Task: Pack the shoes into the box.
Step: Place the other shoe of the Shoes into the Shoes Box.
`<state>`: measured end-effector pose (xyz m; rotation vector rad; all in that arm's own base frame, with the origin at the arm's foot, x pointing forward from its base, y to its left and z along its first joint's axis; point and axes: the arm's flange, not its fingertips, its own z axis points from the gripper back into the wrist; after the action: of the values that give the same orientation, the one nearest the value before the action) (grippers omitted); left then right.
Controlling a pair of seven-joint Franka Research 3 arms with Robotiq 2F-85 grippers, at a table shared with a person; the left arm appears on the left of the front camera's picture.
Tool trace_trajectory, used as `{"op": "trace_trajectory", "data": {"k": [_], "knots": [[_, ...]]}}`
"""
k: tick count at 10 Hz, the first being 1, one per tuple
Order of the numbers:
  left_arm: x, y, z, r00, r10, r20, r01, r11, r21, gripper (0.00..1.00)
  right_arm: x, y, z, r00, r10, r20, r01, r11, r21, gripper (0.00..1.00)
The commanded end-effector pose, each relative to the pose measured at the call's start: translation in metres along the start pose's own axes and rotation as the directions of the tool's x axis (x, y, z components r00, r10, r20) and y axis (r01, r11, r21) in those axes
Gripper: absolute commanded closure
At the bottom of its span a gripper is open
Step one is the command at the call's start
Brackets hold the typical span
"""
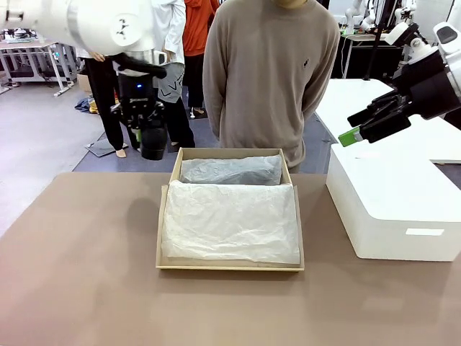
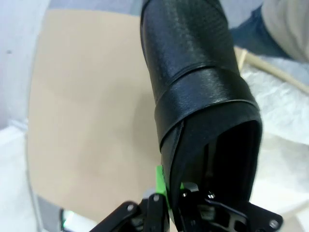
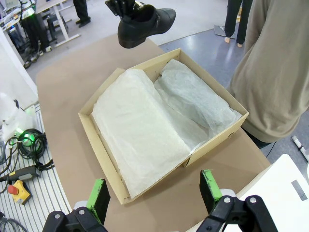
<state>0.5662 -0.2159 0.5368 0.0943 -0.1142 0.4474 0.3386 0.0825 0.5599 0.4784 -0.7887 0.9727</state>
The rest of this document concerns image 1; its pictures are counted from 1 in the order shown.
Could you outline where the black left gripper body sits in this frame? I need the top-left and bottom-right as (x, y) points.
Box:
(109, 71), (166, 117)

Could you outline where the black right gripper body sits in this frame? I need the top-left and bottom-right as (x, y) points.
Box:
(395, 50), (453, 120)

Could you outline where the white tissue paper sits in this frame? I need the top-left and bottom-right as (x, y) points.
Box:
(161, 154), (302, 264)

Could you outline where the white foam box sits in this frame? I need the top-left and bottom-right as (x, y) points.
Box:
(326, 142), (461, 263)

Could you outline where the pair of black shoes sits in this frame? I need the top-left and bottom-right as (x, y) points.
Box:
(169, 146), (293, 189)

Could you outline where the white table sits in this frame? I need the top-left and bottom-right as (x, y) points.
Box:
(315, 78), (461, 165)

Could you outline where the person in white shirt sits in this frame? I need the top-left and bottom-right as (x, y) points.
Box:
(151, 0), (197, 148)

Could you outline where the person in white jacket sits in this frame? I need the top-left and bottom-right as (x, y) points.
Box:
(83, 51), (130, 159)

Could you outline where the dark flat floor board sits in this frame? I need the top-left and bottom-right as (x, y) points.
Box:
(85, 138), (130, 158)

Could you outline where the pile of clothes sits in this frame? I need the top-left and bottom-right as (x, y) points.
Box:
(74, 96), (100, 115)

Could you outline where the black background table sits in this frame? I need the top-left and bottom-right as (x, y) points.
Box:
(336, 28), (403, 80)

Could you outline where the black stand pole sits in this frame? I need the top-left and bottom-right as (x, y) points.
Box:
(362, 0), (389, 81)

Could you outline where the grey metal-legged work table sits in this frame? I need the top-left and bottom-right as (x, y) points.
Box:
(0, 38), (75, 97)

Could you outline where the white label sticker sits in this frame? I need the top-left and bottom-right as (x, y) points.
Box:
(405, 228), (445, 237)

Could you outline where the person in beige sweater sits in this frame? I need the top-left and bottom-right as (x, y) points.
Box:
(202, 0), (341, 174)

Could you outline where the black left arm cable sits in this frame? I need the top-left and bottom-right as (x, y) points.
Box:
(113, 53), (168, 79)

